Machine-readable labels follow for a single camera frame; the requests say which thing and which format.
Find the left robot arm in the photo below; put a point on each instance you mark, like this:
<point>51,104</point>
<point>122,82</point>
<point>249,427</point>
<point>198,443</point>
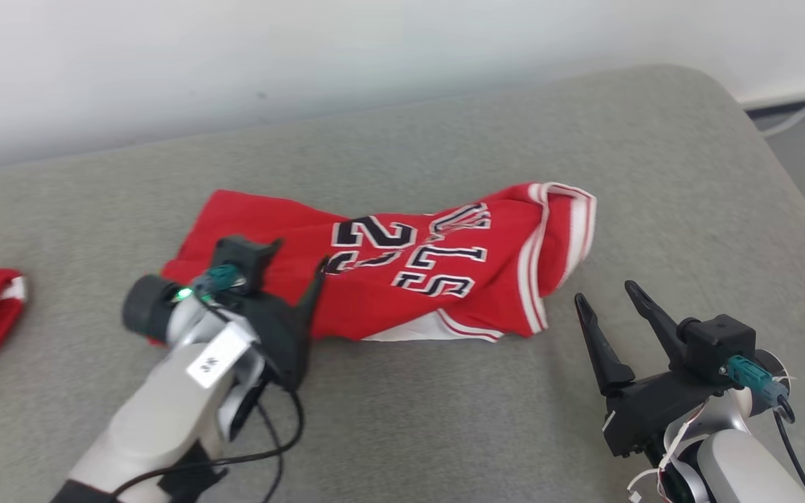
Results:
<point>158,419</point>

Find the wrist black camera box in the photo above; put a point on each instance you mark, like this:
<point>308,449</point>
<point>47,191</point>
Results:
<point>242,255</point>
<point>717,346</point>

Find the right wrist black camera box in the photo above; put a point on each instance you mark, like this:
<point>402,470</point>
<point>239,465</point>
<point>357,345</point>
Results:
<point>717,346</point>

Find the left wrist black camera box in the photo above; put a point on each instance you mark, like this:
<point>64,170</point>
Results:
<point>242,255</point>

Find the dark wall baseboard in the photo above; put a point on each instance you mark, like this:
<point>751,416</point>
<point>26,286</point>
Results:
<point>794,106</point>

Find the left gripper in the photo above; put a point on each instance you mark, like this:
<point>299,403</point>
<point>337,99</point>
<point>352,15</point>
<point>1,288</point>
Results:
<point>284,342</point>

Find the red basketball jersey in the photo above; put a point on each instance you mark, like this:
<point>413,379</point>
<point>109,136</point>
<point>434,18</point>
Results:
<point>270,216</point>

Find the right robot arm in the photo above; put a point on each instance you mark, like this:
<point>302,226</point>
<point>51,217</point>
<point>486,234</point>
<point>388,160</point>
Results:
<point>738,468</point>

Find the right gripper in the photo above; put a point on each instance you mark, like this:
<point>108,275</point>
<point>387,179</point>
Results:
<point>654,412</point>

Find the white paper label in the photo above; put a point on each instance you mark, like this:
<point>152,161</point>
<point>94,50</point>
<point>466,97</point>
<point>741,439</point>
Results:
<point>217,356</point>

